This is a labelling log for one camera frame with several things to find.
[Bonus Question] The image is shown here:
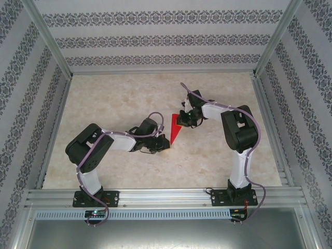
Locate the red paper sheet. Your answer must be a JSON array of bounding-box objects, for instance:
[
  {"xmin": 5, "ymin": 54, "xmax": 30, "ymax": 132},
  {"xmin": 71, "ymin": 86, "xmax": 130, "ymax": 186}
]
[{"xmin": 170, "ymin": 113, "xmax": 184, "ymax": 145}]

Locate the circuit board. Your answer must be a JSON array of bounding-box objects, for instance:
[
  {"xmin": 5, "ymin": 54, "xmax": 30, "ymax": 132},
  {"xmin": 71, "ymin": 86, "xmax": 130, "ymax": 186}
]
[
  {"xmin": 85, "ymin": 210, "xmax": 107, "ymax": 218},
  {"xmin": 230, "ymin": 209, "xmax": 248, "ymax": 221}
]

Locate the right circuit board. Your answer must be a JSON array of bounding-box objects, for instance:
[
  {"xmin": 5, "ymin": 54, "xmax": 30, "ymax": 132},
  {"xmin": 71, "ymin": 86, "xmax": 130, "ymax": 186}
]
[{"xmin": 230, "ymin": 209, "xmax": 248, "ymax": 221}]

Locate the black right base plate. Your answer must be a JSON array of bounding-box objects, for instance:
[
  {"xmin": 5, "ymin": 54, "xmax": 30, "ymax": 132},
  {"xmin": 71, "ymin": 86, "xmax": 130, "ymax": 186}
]
[{"xmin": 210, "ymin": 188, "xmax": 259, "ymax": 208}]

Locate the aluminium side rail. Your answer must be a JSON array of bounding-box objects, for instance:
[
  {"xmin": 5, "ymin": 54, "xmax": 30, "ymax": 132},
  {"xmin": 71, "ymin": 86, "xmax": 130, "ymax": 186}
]
[
  {"xmin": 35, "ymin": 77, "xmax": 72, "ymax": 190},
  {"xmin": 250, "ymin": 74, "xmax": 295, "ymax": 187}
]

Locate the aluminium back rail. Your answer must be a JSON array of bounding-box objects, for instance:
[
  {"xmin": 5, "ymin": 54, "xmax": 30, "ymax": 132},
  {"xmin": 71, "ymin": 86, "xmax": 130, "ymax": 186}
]
[{"xmin": 70, "ymin": 70, "xmax": 256, "ymax": 76}]

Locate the aluminium frame post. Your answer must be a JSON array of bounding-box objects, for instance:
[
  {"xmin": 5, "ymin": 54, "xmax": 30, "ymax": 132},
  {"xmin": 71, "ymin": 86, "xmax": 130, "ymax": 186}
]
[
  {"xmin": 250, "ymin": 0, "xmax": 304, "ymax": 78},
  {"xmin": 20, "ymin": 0, "xmax": 75, "ymax": 80}
]

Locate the slotted grey cable duct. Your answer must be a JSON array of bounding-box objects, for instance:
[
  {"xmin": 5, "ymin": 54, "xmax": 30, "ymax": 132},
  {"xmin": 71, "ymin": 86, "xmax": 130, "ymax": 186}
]
[{"xmin": 35, "ymin": 209, "xmax": 231, "ymax": 220}]

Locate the aluminium mounting rail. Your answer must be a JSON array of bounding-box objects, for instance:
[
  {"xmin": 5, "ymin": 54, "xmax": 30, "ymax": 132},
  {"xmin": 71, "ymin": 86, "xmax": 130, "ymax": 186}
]
[{"xmin": 24, "ymin": 188, "xmax": 304, "ymax": 208}]

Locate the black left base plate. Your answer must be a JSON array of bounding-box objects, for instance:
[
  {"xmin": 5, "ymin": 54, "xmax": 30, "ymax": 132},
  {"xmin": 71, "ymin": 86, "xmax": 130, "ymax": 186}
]
[{"xmin": 72, "ymin": 190, "xmax": 120, "ymax": 208}]

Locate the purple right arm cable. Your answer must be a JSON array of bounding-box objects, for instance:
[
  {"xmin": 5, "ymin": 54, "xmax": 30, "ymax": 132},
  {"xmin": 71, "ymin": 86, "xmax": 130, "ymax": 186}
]
[{"xmin": 180, "ymin": 82, "xmax": 268, "ymax": 224}]

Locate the grey metal panel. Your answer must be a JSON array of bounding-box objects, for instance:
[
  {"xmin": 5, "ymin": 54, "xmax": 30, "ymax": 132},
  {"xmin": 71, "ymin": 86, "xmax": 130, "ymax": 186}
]
[{"xmin": 28, "ymin": 219, "xmax": 307, "ymax": 249}]

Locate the left circuit board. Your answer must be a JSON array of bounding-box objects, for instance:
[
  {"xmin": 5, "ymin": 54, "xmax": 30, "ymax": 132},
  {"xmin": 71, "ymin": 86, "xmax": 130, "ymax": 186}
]
[{"xmin": 85, "ymin": 210, "xmax": 107, "ymax": 218}]

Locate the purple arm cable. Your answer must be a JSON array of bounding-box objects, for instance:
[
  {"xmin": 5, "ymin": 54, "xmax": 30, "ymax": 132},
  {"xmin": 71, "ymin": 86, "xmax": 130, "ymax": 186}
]
[
  {"xmin": 76, "ymin": 112, "xmax": 164, "ymax": 228},
  {"xmin": 180, "ymin": 82, "xmax": 268, "ymax": 224}
]

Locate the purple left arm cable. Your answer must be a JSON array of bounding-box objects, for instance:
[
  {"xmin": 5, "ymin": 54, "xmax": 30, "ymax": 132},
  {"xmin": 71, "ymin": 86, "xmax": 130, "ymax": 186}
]
[{"xmin": 76, "ymin": 112, "xmax": 164, "ymax": 228}]

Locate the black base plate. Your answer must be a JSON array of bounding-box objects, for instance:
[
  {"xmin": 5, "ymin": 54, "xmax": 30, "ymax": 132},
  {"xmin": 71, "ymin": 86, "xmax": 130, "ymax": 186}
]
[
  {"xmin": 210, "ymin": 188, "xmax": 259, "ymax": 208},
  {"xmin": 72, "ymin": 190, "xmax": 120, "ymax": 208}
]

